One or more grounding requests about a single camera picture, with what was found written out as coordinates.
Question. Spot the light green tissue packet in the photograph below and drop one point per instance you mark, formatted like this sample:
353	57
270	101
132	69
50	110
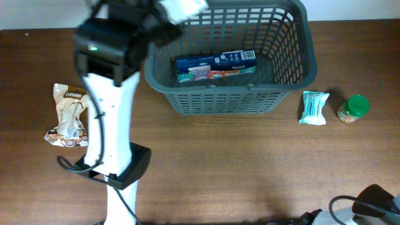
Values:
313	106

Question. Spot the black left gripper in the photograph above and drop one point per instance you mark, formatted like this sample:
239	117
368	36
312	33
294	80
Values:
167	35

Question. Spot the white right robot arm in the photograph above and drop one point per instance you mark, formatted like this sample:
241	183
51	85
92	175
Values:
374	205

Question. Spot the green lid jar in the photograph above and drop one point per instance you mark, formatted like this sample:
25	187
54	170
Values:
353	108

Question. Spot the blue cardboard box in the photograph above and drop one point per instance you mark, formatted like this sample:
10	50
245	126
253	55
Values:
215	66

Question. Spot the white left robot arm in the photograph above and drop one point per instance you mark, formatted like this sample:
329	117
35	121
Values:
111	45

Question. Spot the grey plastic basket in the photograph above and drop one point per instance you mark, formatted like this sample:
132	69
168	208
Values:
277	33

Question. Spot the beige snack bag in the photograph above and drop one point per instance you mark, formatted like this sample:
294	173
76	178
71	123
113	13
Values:
70	102

